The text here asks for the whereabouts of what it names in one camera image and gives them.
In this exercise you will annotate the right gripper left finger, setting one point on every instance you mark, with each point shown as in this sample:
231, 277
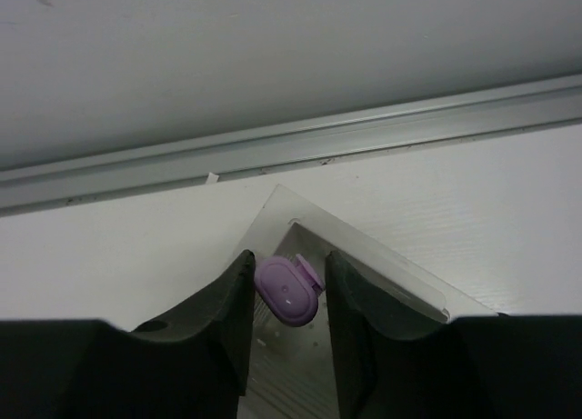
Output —
190, 362

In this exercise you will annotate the purple highlighter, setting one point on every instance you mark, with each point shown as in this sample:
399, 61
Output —
290, 287

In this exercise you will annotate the white slatted container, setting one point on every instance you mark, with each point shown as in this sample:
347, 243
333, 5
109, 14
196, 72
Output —
291, 368

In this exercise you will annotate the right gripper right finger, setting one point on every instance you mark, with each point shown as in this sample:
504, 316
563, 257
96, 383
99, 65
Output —
454, 369

